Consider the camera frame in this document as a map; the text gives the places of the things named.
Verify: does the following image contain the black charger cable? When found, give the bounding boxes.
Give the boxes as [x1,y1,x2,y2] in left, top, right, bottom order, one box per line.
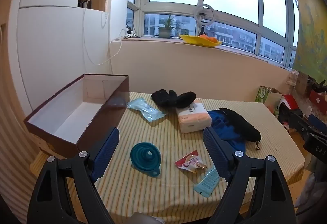
[125,21,141,39]

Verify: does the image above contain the yellow tray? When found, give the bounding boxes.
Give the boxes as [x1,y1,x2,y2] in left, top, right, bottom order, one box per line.
[179,34,223,48]

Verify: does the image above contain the white cable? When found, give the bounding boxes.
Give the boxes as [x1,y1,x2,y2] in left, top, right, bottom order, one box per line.
[82,0,123,66]

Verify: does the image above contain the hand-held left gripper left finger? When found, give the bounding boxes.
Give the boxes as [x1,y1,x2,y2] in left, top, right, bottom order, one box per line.
[27,127,120,224]

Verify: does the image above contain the teal collapsible funnel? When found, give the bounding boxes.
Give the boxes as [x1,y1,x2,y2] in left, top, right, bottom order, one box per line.
[130,143,162,178]

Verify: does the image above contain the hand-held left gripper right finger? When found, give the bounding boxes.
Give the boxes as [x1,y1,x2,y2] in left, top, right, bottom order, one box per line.
[203,127,296,224]

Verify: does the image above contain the red box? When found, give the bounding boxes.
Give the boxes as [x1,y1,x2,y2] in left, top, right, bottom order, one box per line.
[310,90,327,112]

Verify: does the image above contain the red snack packet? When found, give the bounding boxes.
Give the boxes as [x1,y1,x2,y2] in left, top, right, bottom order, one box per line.
[175,150,208,174]

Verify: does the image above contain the white wardrobe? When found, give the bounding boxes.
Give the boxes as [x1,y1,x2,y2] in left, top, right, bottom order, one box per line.
[15,0,114,114]

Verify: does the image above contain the blue cloth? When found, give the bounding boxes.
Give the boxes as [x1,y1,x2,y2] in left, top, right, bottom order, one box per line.
[207,110,246,153]

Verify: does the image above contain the yellow striped tablecloth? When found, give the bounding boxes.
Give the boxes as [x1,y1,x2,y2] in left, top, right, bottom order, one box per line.
[31,91,306,221]

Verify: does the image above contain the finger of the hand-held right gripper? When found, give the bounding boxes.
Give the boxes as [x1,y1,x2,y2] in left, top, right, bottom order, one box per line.
[292,113,327,136]

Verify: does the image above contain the white and orange tissue pack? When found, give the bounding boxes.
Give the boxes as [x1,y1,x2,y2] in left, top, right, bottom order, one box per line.
[176,101,213,134]

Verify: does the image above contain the green cardboard box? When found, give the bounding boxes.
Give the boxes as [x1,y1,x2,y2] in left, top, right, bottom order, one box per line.
[255,85,272,104]

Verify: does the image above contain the black fuzzy glove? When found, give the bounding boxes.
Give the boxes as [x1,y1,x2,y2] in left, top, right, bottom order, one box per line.
[175,91,197,109]
[151,89,179,107]

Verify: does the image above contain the ring light on tripod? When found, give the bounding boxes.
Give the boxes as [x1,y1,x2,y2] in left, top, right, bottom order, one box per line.
[193,3,215,36]

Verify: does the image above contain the light blue flat sachet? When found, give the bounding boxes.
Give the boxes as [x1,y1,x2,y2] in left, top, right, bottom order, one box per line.
[193,166,220,198]

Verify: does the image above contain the brown cardboard box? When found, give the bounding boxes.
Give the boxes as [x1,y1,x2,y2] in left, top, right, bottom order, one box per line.
[24,74,130,158]

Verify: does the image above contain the green and yellow wall poster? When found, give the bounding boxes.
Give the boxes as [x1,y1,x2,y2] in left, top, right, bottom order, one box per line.
[289,0,327,82]

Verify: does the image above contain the potted green plant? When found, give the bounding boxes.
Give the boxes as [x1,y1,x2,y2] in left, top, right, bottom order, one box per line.
[157,13,187,39]

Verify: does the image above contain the black drawstring pouch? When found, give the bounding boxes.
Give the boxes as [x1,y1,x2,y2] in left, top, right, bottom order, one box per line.
[219,108,261,150]

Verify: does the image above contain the light blue plastic packet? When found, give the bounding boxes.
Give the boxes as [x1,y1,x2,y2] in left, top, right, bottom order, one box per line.
[126,97,166,122]

